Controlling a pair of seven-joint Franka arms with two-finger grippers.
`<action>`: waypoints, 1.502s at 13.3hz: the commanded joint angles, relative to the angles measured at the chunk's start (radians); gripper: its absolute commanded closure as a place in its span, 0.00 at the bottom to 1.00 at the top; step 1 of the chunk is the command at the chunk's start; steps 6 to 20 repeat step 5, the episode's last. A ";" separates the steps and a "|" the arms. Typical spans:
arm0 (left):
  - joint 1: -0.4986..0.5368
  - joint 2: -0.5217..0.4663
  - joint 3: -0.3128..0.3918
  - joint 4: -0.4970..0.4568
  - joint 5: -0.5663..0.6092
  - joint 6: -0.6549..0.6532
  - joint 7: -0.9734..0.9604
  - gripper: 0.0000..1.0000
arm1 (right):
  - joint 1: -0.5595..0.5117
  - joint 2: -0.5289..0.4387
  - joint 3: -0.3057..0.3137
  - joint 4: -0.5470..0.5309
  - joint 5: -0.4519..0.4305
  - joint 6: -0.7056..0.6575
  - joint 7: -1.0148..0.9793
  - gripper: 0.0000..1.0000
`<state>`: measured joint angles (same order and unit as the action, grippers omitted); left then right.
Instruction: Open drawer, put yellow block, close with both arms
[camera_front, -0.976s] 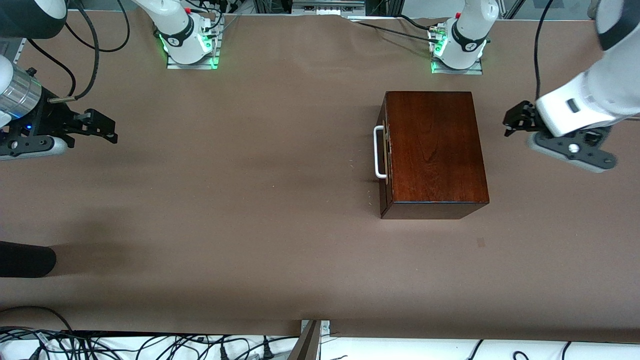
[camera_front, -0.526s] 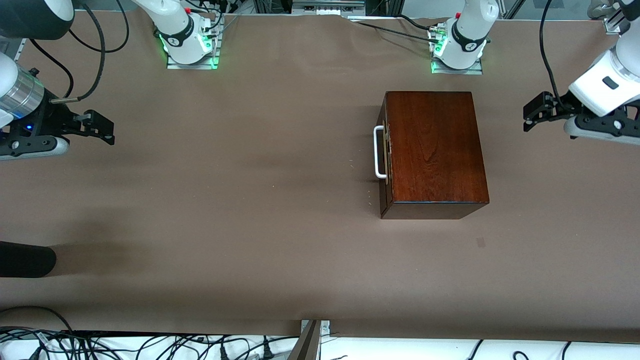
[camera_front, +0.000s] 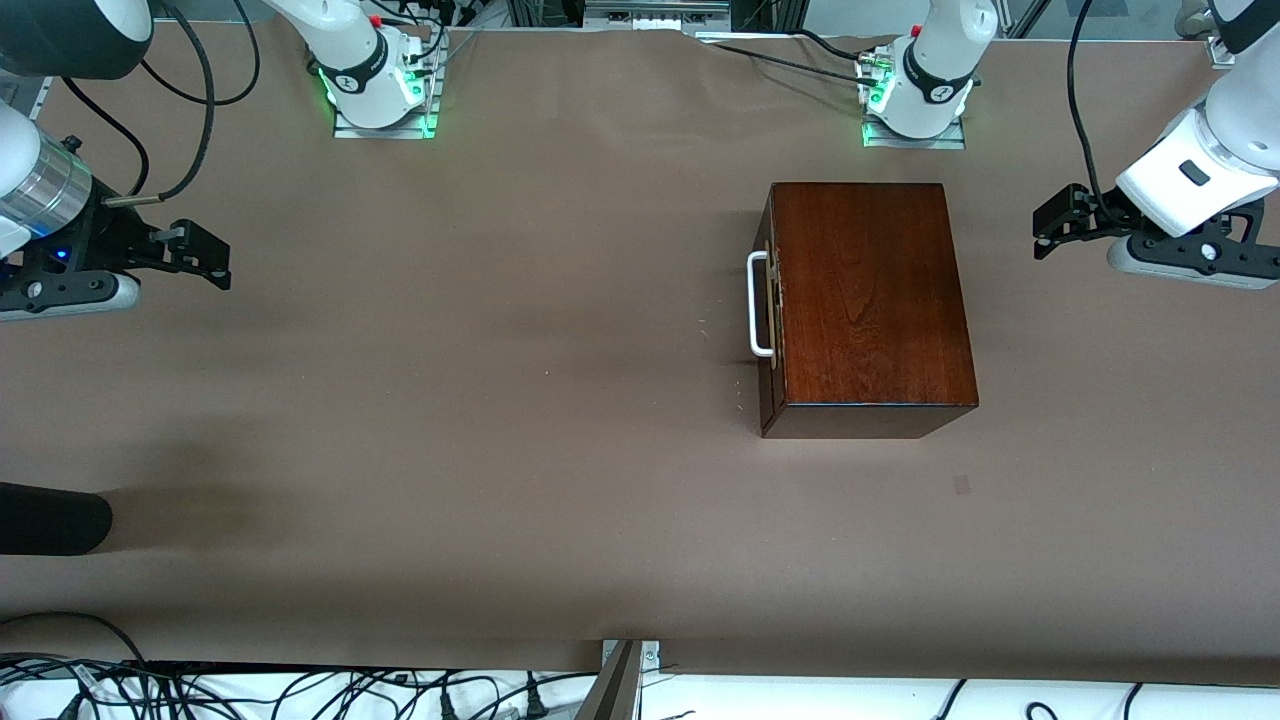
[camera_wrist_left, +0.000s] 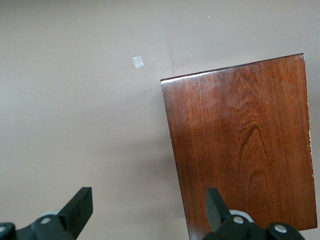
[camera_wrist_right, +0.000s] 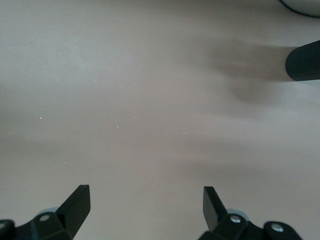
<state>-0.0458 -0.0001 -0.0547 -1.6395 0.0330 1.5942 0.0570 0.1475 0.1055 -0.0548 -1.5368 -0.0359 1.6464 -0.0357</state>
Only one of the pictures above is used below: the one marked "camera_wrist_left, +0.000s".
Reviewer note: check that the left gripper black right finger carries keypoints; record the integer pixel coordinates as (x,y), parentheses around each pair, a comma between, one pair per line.
(227,227)

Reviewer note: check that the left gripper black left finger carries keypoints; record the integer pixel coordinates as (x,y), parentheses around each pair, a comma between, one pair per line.
(65,220)

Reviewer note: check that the dark wooden drawer cabinet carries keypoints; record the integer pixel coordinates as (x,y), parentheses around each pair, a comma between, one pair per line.
(237,137)

